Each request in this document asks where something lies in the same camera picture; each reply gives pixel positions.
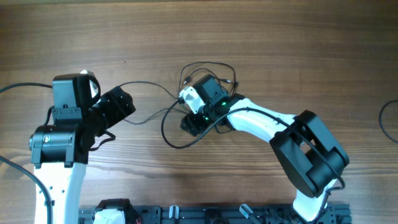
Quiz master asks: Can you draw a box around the thin black cable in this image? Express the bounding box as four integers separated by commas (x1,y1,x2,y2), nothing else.
177,61,239,97
118,80,190,126
378,99,398,144

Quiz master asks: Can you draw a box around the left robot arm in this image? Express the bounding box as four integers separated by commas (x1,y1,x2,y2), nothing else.
29,70,136,223

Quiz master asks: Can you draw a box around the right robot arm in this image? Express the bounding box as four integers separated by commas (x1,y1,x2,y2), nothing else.
178,75,349,223

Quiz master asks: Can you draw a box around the grey clamp lever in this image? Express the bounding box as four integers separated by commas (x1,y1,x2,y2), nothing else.
169,205,180,220
239,203,253,219

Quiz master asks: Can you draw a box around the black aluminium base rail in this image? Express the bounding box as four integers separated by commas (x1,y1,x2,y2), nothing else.
77,198,352,224

